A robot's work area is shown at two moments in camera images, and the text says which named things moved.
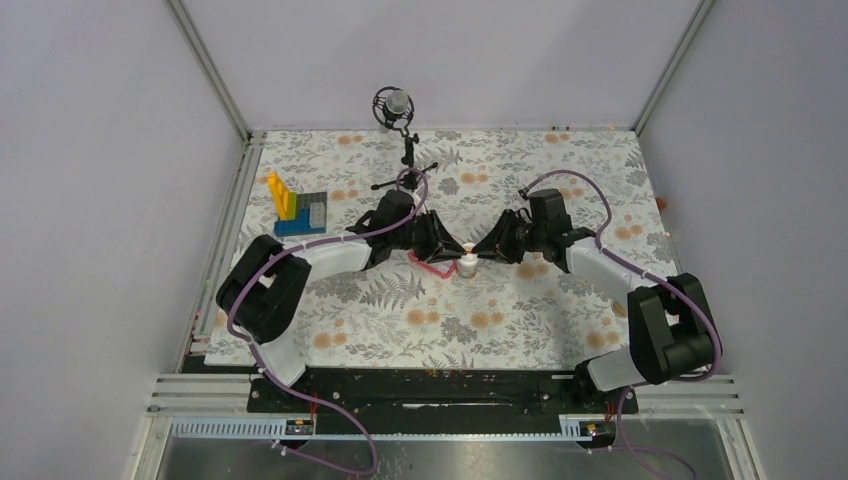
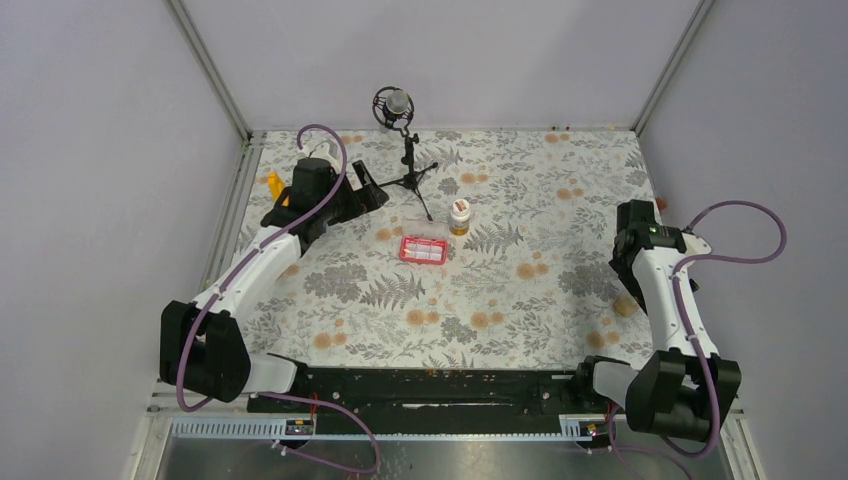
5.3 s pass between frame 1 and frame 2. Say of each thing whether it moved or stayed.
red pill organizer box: moved
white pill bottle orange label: moved
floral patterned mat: stayed
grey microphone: stayed
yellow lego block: stayed
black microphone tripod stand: stayed
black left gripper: moved
